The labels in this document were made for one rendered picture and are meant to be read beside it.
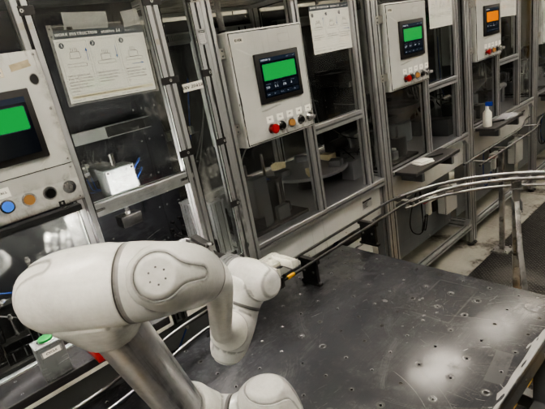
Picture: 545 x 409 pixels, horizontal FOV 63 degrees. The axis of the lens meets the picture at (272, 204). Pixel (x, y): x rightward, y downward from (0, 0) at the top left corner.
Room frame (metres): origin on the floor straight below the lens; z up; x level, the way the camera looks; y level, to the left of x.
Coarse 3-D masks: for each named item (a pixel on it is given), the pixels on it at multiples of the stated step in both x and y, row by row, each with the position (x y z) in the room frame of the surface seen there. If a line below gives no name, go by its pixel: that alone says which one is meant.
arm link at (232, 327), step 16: (224, 288) 0.76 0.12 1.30; (208, 304) 0.86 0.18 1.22; (224, 304) 0.84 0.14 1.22; (224, 320) 0.87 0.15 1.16; (240, 320) 1.01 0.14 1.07; (256, 320) 1.06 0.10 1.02; (224, 336) 0.91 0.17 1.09; (240, 336) 0.98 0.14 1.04; (224, 352) 1.00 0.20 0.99; (240, 352) 1.01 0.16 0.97
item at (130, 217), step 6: (126, 210) 1.69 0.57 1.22; (132, 210) 1.73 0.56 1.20; (138, 210) 1.71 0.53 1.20; (120, 216) 1.68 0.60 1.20; (126, 216) 1.67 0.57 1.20; (132, 216) 1.68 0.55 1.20; (138, 216) 1.69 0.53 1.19; (120, 222) 1.67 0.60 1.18; (126, 222) 1.66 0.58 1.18; (132, 222) 1.67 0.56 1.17; (138, 222) 1.69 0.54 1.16
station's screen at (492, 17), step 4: (488, 8) 3.29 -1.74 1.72; (492, 8) 3.33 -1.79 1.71; (496, 8) 3.37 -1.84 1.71; (488, 12) 3.29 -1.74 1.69; (492, 12) 3.33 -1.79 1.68; (496, 12) 3.37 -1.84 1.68; (488, 16) 3.29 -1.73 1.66; (492, 16) 3.33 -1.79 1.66; (496, 16) 3.37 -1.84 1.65; (488, 20) 3.29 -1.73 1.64; (492, 20) 3.33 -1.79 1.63; (496, 20) 3.37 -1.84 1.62; (488, 24) 3.28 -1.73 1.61; (492, 24) 3.33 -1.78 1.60; (496, 24) 3.37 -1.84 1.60; (488, 28) 3.28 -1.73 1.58; (492, 28) 3.33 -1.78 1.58; (496, 28) 3.37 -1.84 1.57
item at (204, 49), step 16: (192, 0) 1.77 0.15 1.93; (192, 16) 1.77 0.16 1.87; (208, 48) 1.79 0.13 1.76; (208, 64) 1.79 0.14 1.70; (208, 80) 1.77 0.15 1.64; (224, 128) 1.79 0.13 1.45; (224, 144) 1.78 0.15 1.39; (224, 160) 1.77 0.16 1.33; (240, 208) 1.79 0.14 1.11; (192, 224) 1.83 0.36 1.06; (240, 224) 1.78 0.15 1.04; (176, 320) 2.47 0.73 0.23; (208, 320) 1.79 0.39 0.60; (160, 336) 1.64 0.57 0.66; (176, 336) 1.68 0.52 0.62; (192, 336) 1.73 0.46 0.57; (112, 368) 1.50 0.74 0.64; (80, 384) 1.42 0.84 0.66; (96, 384) 1.45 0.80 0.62; (48, 400) 1.35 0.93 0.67; (64, 400) 1.38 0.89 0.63; (80, 400) 1.41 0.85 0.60
